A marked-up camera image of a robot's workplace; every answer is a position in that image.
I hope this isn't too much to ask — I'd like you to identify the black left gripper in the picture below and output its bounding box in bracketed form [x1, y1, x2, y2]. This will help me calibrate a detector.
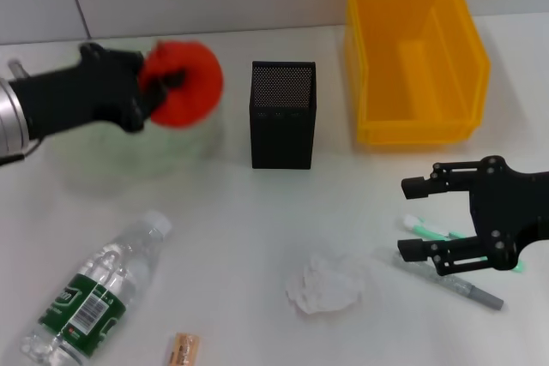
[8, 41, 189, 141]

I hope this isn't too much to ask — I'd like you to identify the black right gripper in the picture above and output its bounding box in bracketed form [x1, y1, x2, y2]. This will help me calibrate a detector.
[396, 155, 549, 278]

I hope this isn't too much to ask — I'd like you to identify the white paper ball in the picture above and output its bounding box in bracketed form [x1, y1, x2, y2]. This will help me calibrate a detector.
[285, 253, 365, 315]

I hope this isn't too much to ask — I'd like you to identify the clear green-label water bottle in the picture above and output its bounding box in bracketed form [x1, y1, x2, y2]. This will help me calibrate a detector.
[19, 209, 173, 363]

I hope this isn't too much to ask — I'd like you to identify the mint green utility knife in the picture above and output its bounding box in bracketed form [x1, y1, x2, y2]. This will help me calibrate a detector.
[401, 214, 526, 274]

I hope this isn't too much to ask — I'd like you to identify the clear wavy glass fruit plate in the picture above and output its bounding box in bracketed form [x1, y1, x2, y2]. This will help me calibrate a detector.
[42, 43, 227, 182]

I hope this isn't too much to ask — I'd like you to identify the grey marker pen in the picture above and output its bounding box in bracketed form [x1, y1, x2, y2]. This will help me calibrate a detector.
[391, 249, 505, 312]

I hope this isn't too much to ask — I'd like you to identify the black mesh pen holder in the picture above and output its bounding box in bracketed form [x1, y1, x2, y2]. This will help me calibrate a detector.
[248, 60, 318, 171]

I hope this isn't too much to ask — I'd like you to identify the yellow plastic bin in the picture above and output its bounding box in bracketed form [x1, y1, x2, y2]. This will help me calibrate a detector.
[342, 0, 492, 147]

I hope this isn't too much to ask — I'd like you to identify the small tan wrapped candy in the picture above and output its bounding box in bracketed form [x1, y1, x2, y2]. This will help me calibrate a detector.
[167, 332, 202, 366]

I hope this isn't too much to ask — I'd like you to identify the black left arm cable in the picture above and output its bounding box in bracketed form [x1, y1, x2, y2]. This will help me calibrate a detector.
[0, 141, 40, 166]

